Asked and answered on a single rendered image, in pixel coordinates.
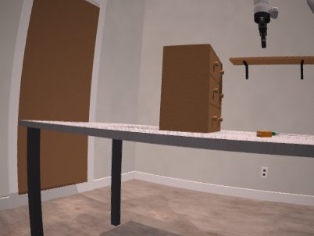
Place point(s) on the brown wooden chest of drawers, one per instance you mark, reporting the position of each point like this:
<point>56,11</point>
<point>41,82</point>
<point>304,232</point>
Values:
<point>184,104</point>

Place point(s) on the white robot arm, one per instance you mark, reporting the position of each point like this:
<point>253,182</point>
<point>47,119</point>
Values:
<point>263,6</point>

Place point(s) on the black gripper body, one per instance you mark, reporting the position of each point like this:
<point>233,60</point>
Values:
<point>262,14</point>

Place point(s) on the dark brown drawer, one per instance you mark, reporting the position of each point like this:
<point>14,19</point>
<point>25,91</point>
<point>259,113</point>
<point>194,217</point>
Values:
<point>213,63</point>
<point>219,96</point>
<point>212,92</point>
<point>212,118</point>
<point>219,119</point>
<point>219,72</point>

